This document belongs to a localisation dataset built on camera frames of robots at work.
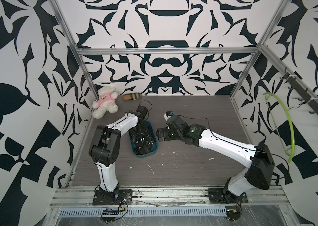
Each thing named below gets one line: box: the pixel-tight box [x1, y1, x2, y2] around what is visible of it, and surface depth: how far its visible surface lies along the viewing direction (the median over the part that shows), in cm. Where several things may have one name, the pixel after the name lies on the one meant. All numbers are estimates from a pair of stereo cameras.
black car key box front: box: [134, 145, 146, 155], surface depth 90 cm
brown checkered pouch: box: [122, 92, 143, 101], surface depth 117 cm
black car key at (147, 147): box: [144, 143, 154, 154], surface depth 92 cm
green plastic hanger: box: [262, 92, 296, 163], surface depth 65 cm
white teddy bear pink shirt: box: [91, 85, 119, 120], surface depth 109 cm
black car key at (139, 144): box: [134, 140, 145, 148], surface depth 93 cm
